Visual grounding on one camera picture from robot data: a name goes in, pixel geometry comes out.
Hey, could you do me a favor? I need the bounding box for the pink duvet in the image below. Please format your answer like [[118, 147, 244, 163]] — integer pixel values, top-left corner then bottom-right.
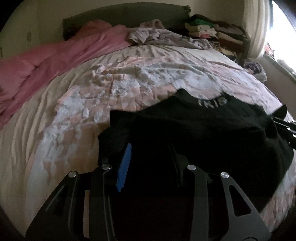
[[1, 20, 132, 127]]

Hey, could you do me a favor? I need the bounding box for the dark headboard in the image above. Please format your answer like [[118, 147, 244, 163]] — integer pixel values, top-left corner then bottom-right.
[[62, 3, 191, 41]]

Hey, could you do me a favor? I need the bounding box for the lilac crumpled garment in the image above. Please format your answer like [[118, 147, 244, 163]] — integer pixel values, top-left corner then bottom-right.
[[127, 19, 213, 50]]

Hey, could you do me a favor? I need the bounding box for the wall switch plate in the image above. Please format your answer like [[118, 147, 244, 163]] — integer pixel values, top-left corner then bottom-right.
[[27, 32, 32, 42]]

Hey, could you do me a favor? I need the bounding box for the black IKIS garment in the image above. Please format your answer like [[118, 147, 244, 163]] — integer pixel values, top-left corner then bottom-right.
[[98, 89, 294, 211]]

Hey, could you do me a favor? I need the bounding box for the cream curtain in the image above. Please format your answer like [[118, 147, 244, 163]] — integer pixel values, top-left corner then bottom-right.
[[243, 0, 272, 59]]

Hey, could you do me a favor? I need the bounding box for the stack of folded clothes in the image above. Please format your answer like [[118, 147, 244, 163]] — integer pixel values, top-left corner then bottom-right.
[[185, 15, 250, 63]]

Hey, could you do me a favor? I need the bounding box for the clothes heap by window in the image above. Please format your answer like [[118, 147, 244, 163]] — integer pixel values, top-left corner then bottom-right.
[[242, 60, 267, 83]]

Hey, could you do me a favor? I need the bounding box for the pink white tufted bedspread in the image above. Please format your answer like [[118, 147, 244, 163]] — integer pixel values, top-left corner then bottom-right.
[[1, 45, 281, 235]]

